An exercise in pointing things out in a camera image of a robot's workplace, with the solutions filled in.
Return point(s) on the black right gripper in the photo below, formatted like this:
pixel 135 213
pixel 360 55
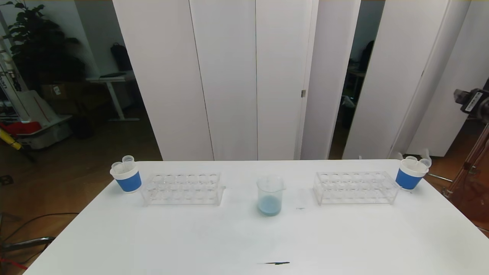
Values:
pixel 475 101

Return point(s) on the test tube with pale yellow pigment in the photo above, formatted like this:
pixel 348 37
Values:
pixel 425 163

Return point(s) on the test tube with red pigment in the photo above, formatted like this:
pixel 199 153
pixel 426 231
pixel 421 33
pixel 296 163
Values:
pixel 128 160
pixel 411 157

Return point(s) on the test tube with blue pigment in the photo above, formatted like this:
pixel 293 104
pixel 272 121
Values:
pixel 117 166

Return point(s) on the clear acrylic test tube rack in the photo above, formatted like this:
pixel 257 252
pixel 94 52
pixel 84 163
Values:
pixel 351 191
pixel 187 191

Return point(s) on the clear plastic beaker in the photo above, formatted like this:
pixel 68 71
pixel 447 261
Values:
pixel 270 206

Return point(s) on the white partition foot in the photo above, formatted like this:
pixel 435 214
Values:
pixel 398 156
pixel 425 153

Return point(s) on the reddish brown stand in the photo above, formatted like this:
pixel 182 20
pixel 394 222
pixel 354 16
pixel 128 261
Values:
pixel 473 191

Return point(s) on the blue white paper cup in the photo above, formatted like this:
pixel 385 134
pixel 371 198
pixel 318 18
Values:
pixel 407 178
pixel 129 181

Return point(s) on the narrow white partition panel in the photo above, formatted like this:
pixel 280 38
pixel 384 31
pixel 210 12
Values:
pixel 328 76

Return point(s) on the black backpack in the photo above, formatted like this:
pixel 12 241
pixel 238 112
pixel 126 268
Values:
pixel 120 56

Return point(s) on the white office desk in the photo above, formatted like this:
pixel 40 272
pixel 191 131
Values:
pixel 112 80

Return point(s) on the cardboard box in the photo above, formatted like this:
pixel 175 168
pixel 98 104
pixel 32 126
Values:
pixel 57 91

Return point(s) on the dark green potted plant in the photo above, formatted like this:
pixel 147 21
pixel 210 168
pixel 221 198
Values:
pixel 42 49

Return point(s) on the white machine with base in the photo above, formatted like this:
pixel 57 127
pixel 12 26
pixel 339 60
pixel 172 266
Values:
pixel 34 114

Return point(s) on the metal chair leg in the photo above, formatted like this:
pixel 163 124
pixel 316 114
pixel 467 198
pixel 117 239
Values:
pixel 34 241

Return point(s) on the black floor outlet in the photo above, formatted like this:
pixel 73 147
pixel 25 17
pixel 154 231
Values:
pixel 6 179

